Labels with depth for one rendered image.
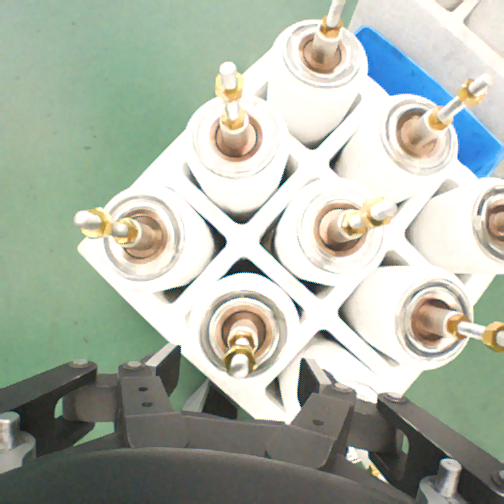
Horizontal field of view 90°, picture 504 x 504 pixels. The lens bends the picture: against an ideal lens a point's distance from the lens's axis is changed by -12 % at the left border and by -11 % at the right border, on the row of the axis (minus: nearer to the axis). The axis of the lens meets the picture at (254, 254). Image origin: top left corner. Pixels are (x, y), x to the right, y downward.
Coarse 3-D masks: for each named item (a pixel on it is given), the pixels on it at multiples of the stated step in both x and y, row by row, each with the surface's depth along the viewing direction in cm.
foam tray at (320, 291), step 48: (384, 96) 32; (336, 144) 31; (192, 192) 31; (288, 192) 31; (432, 192) 31; (240, 240) 31; (192, 288) 31; (288, 288) 31; (336, 288) 31; (480, 288) 31; (336, 336) 30
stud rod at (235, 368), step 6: (240, 342) 18; (246, 342) 19; (240, 354) 16; (234, 360) 15; (240, 360) 15; (246, 360) 15; (234, 366) 14; (240, 366) 14; (246, 366) 14; (234, 372) 14; (240, 372) 14; (246, 372) 14; (240, 378) 14
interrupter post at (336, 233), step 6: (348, 210) 21; (354, 210) 21; (336, 216) 23; (342, 216) 21; (330, 222) 23; (336, 222) 21; (330, 228) 23; (336, 228) 21; (330, 234) 23; (336, 234) 22; (342, 234) 21; (360, 234) 21; (336, 240) 23; (342, 240) 22; (348, 240) 22
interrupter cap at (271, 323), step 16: (240, 288) 23; (208, 304) 23; (224, 304) 23; (240, 304) 23; (256, 304) 23; (272, 304) 23; (208, 320) 23; (224, 320) 23; (256, 320) 23; (272, 320) 23; (208, 336) 23; (224, 336) 23; (272, 336) 23; (288, 336) 23; (208, 352) 23; (224, 352) 23; (256, 352) 23; (272, 352) 23; (224, 368) 23; (256, 368) 23; (272, 368) 23
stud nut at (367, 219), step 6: (378, 198) 16; (384, 198) 16; (366, 204) 16; (372, 204) 16; (366, 210) 16; (360, 216) 17; (366, 216) 16; (372, 216) 16; (366, 222) 17; (372, 222) 16; (378, 222) 16; (384, 222) 16; (372, 228) 17
